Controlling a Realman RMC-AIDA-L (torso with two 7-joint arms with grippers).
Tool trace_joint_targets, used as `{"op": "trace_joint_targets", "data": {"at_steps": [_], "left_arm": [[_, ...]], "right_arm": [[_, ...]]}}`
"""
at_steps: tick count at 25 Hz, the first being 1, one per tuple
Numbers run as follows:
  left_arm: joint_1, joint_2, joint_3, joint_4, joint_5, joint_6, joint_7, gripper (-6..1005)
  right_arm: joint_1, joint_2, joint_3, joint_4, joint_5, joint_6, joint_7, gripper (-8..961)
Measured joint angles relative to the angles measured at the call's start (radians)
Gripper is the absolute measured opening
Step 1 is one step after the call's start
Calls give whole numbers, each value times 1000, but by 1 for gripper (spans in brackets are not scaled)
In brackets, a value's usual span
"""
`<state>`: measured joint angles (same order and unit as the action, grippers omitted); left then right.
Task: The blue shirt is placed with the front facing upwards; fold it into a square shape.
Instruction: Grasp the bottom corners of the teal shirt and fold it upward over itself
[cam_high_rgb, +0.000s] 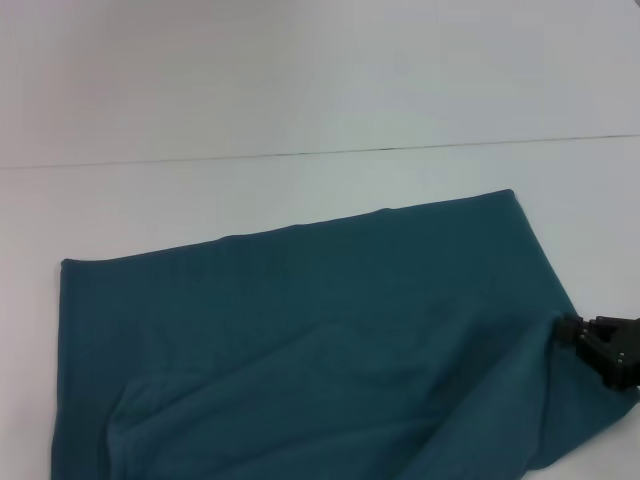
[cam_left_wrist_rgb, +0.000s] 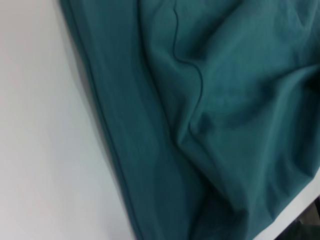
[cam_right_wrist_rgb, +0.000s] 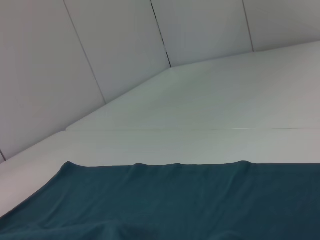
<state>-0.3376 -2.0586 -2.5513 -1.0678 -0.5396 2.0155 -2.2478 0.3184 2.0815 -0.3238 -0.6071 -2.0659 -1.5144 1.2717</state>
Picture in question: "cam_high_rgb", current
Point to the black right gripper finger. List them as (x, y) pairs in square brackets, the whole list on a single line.
[(570, 330)]

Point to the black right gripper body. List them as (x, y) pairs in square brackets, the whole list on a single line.
[(612, 352)]

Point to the teal blue FREE t-shirt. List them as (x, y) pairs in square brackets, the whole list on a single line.
[(300, 325)]

